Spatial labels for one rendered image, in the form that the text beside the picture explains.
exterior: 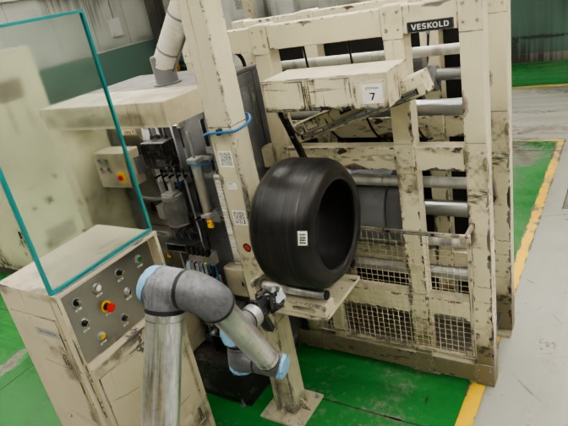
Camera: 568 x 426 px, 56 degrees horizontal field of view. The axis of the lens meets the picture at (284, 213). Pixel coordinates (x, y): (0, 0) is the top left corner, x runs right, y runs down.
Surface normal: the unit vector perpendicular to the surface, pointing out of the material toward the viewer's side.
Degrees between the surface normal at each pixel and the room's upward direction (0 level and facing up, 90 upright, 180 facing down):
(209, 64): 90
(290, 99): 90
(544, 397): 0
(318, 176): 44
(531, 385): 0
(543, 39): 90
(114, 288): 90
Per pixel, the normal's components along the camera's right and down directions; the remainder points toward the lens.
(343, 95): -0.51, 0.43
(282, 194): -0.46, -0.41
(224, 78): 0.84, 0.07
